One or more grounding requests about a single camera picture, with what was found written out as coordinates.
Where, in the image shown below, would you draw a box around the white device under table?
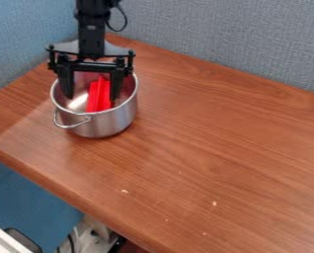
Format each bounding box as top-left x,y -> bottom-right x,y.
0,227 -> 42,253

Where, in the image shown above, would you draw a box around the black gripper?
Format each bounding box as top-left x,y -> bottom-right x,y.
46,40 -> 136,101

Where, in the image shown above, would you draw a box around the white cables under table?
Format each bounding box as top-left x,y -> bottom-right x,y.
56,215 -> 121,253

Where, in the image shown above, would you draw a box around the red plastic block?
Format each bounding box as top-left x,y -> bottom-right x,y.
85,76 -> 111,113

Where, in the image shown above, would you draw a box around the stainless steel pot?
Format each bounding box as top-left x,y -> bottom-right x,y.
50,72 -> 139,138

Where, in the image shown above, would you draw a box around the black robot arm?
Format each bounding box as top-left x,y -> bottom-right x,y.
46,0 -> 136,101

